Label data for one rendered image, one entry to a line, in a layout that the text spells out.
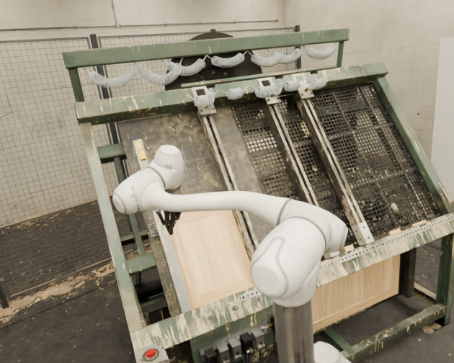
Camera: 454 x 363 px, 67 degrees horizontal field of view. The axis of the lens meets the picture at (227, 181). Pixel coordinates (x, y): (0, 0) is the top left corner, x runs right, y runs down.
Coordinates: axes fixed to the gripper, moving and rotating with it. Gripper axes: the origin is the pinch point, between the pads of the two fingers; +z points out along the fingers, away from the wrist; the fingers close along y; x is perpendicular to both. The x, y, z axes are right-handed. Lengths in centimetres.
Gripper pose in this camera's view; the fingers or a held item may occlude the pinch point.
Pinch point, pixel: (170, 227)
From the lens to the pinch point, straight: 148.9
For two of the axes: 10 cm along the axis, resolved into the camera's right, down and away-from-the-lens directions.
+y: -8.4, 3.0, -4.6
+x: 5.4, 6.0, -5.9
